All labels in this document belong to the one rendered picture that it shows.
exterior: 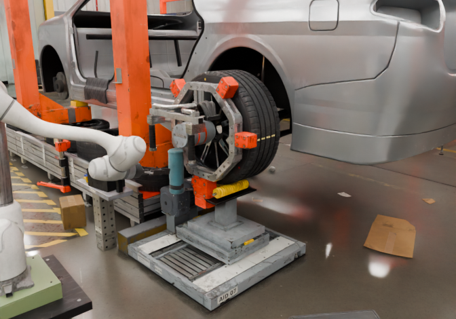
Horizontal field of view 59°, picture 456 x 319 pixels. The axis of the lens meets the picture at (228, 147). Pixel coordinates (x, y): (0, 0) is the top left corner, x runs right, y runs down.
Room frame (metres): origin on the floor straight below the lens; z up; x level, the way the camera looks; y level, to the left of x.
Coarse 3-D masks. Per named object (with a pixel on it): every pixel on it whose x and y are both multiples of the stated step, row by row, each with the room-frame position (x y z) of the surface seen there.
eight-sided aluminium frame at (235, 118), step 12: (192, 84) 2.25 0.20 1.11; (204, 84) 2.18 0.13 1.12; (216, 84) 2.15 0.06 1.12; (180, 96) 2.33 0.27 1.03; (216, 96) 2.11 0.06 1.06; (228, 108) 2.05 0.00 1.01; (180, 120) 2.40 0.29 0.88; (240, 120) 2.05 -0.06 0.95; (240, 156) 2.05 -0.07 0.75; (192, 168) 2.26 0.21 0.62; (204, 168) 2.25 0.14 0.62; (228, 168) 2.07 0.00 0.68; (216, 180) 2.13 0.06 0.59
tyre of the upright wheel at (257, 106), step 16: (192, 80) 2.38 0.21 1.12; (208, 80) 2.28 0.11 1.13; (240, 80) 2.21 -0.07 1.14; (256, 80) 2.28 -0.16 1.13; (240, 96) 2.10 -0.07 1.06; (256, 96) 2.15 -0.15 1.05; (240, 112) 2.10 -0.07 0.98; (256, 112) 2.10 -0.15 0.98; (272, 112) 2.17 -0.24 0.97; (256, 128) 2.06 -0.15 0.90; (272, 128) 2.14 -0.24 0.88; (256, 144) 2.05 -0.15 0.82; (272, 144) 2.15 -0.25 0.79; (240, 160) 2.10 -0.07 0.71; (256, 160) 2.10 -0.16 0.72; (272, 160) 2.22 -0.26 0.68; (240, 176) 2.12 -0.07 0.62
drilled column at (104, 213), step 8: (96, 200) 2.42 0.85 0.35; (104, 200) 2.42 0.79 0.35; (112, 200) 2.46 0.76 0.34; (96, 208) 2.43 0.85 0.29; (104, 208) 2.42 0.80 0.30; (112, 208) 2.45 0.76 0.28; (96, 216) 2.44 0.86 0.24; (104, 216) 2.42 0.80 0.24; (112, 216) 2.45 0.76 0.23; (96, 224) 2.44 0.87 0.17; (104, 224) 2.41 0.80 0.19; (112, 224) 2.45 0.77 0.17; (96, 232) 2.45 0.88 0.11; (104, 232) 2.41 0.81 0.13; (112, 232) 2.50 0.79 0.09; (96, 240) 2.46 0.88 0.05; (104, 240) 2.41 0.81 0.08; (112, 240) 2.44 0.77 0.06; (104, 248) 2.40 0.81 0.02
